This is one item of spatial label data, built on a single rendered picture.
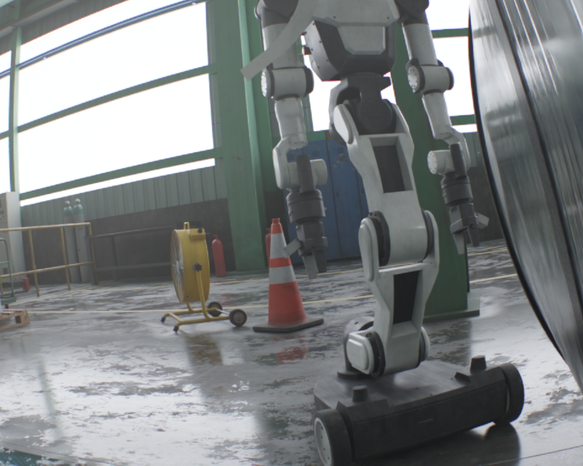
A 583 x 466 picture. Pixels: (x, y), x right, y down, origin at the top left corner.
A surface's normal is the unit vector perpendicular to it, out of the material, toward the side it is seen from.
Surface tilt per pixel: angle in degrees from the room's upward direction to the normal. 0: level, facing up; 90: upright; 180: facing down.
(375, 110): 90
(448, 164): 79
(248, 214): 90
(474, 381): 45
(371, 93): 90
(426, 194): 90
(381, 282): 100
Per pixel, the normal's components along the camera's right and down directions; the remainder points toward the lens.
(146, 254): -0.25, 0.04
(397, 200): 0.20, -0.21
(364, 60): 0.25, 0.69
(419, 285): -0.97, 0.12
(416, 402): 0.07, -0.72
